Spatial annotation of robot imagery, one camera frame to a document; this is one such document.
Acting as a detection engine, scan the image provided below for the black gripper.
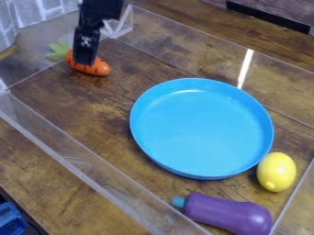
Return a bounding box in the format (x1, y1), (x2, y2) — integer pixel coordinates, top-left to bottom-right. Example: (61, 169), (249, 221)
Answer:
(73, 0), (125, 65)

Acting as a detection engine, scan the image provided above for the orange toy carrot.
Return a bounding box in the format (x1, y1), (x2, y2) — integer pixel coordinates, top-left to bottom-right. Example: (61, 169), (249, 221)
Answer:
(46, 43), (113, 76)

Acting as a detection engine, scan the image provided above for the blue round tray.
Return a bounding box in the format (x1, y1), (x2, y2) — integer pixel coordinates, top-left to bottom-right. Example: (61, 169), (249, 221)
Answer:
(130, 78), (276, 180)

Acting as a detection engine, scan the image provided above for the white patterned curtain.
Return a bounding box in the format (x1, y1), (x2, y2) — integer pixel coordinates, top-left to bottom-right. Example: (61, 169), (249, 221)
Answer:
(0, 0), (82, 51)

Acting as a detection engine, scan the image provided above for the dark baseboard strip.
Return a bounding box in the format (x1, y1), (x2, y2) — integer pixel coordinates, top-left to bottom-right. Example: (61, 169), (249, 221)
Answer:
(226, 0), (310, 35)

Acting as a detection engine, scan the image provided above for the blue object at corner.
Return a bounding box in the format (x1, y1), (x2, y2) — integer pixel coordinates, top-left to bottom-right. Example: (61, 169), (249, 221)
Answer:
(0, 202), (28, 235)

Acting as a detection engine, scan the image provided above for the yellow toy lemon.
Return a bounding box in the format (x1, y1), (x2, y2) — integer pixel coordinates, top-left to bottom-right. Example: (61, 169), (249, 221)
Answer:
(257, 152), (297, 192)

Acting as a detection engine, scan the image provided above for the purple toy eggplant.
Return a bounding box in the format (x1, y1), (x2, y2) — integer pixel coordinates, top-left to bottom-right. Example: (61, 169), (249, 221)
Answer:
(173, 193), (273, 235)

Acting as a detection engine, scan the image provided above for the clear acrylic enclosure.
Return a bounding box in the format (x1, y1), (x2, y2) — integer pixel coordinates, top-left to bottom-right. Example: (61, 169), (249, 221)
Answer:
(0, 0), (314, 235)

